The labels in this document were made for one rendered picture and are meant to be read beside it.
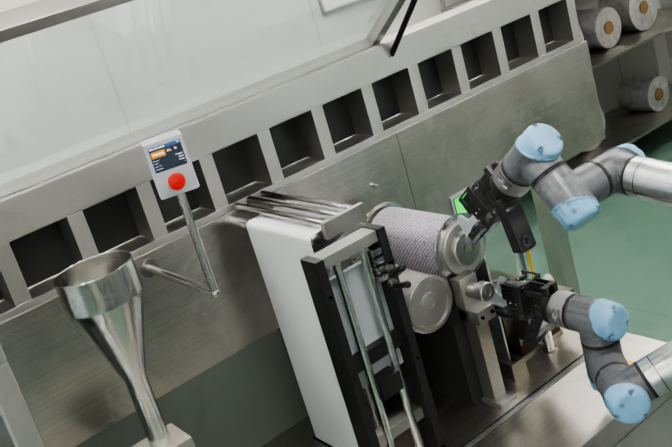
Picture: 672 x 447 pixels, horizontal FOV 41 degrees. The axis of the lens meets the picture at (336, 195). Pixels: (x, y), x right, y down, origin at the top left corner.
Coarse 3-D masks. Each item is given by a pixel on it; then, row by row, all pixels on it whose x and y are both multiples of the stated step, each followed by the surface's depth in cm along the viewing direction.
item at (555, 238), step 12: (540, 204) 283; (540, 216) 285; (552, 216) 282; (540, 228) 287; (552, 228) 283; (564, 228) 286; (552, 240) 285; (564, 240) 286; (552, 252) 288; (564, 252) 287; (552, 264) 290; (564, 264) 288; (552, 276) 292; (564, 276) 288; (576, 276) 291; (576, 288) 292
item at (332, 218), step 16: (272, 192) 198; (240, 208) 195; (256, 208) 190; (288, 208) 186; (304, 208) 181; (320, 208) 184; (336, 208) 178; (352, 208) 172; (288, 224) 180; (304, 224) 177; (320, 224) 169; (336, 224) 170; (352, 224) 172
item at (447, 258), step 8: (456, 224) 191; (448, 232) 190; (456, 232) 191; (448, 240) 190; (480, 240) 195; (448, 248) 190; (480, 248) 196; (448, 256) 190; (480, 256) 196; (448, 264) 190; (456, 264) 192; (472, 264) 195; (456, 272) 192
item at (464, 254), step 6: (462, 234) 191; (456, 240) 190; (462, 240) 191; (456, 246) 190; (462, 246) 191; (468, 246) 192; (474, 246) 193; (456, 252) 190; (462, 252) 191; (468, 252) 192; (474, 252) 193; (456, 258) 190; (462, 258) 191; (468, 258) 192; (474, 258) 193; (462, 264) 192; (468, 264) 192
